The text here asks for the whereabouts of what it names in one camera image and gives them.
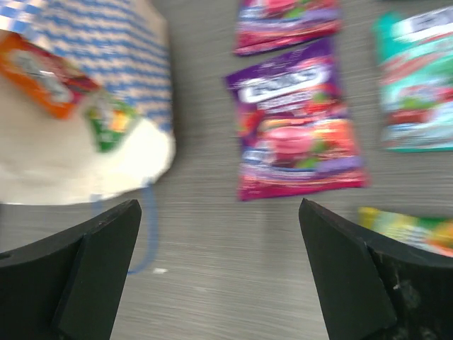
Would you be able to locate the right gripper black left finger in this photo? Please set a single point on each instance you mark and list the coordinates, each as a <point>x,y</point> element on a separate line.
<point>69,285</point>

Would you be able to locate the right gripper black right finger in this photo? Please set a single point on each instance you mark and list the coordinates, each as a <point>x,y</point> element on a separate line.
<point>371,286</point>

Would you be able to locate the green snack packet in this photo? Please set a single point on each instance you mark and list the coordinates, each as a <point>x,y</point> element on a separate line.
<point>110,120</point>
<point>432,234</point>

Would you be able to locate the purple snack packet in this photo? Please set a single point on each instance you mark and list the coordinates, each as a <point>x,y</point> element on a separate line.
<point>264,26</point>
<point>294,126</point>

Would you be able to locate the teal white snack packet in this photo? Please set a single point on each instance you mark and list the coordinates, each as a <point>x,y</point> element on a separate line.
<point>414,55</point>

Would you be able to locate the blue checkered paper bag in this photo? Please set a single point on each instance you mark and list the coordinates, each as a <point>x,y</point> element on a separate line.
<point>123,46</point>

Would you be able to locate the orange snack packet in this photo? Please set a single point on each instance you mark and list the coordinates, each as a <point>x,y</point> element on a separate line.
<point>51,81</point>

